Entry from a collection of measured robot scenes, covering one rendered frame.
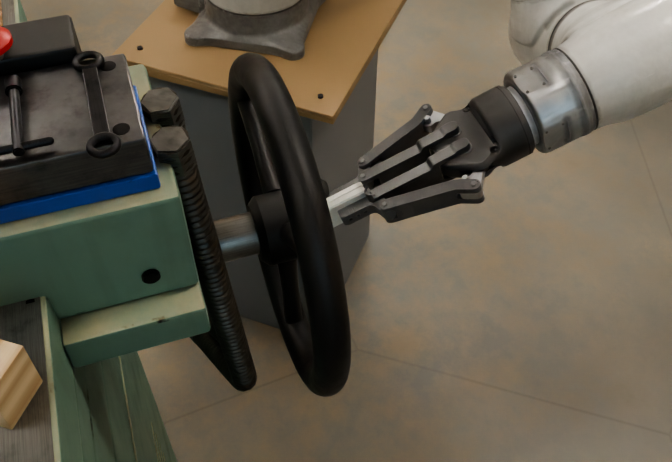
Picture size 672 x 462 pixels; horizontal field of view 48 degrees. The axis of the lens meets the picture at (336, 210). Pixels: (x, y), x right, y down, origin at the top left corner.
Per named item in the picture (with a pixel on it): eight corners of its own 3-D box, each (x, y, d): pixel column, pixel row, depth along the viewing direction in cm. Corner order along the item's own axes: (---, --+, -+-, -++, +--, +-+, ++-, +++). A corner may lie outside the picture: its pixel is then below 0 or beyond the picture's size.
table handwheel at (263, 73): (397, 450, 54) (318, 38, 48) (111, 542, 50) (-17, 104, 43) (307, 323, 82) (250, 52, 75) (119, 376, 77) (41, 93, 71)
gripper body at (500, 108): (494, 65, 75) (409, 108, 76) (535, 119, 70) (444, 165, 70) (505, 114, 81) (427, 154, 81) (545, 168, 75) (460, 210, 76)
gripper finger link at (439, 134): (460, 128, 74) (455, 119, 75) (357, 178, 75) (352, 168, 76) (468, 152, 77) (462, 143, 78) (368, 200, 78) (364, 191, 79)
